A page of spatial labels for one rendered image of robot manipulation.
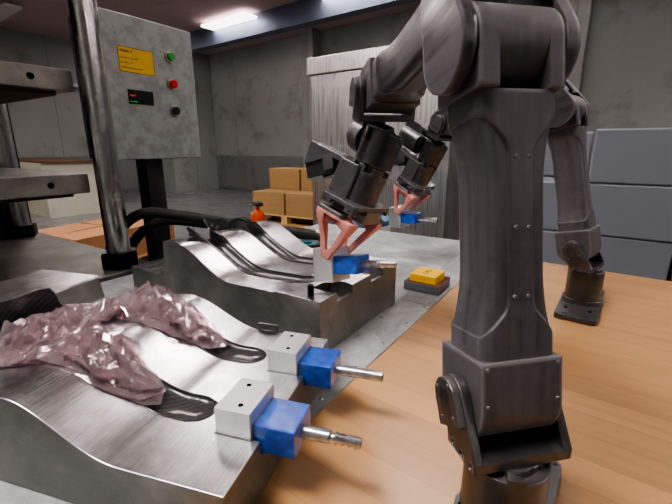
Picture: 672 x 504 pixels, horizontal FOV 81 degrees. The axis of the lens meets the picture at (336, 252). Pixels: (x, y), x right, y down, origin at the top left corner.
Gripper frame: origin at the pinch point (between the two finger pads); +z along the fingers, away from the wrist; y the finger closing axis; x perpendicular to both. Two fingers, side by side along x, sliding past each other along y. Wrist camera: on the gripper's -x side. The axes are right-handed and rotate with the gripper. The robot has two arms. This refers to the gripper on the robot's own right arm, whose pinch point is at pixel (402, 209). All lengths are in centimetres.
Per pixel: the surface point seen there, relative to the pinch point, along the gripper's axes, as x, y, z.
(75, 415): 19, 85, -3
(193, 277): -6, 57, 11
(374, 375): 33, 60, -8
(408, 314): 25.0, 31.0, 2.9
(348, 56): -209, -209, 3
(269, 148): -611, -535, 307
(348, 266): 18, 49, -9
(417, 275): 18.7, 18.3, 2.4
